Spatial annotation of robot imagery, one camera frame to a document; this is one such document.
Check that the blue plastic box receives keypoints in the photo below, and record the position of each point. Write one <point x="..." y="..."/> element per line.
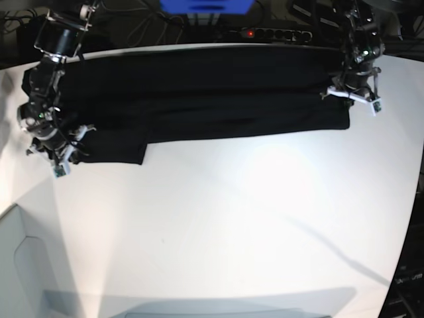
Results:
<point x="206" y="6"/>

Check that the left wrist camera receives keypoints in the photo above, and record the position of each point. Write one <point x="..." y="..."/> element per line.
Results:
<point x="376" y="106"/>

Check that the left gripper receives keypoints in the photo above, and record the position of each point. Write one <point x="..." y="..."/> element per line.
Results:
<point x="357" y="84"/>

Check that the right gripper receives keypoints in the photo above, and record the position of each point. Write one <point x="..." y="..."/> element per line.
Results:
<point x="58" y="147"/>

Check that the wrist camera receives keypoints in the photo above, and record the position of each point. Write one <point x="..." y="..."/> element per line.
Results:
<point x="376" y="106"/>
<point x="60" y="170"/>

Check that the black T-shirt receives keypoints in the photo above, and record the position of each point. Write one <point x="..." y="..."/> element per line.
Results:
<point x="138" y="99"/>

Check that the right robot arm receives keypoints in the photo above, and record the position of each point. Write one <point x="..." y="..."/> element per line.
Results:
<point x="59" y="39"/>

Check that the black power strip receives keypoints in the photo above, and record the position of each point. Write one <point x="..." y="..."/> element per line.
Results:
<point x="276" y="35"/>

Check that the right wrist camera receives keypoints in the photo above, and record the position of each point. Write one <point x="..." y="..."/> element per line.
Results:
<point x="60" y="170"/>

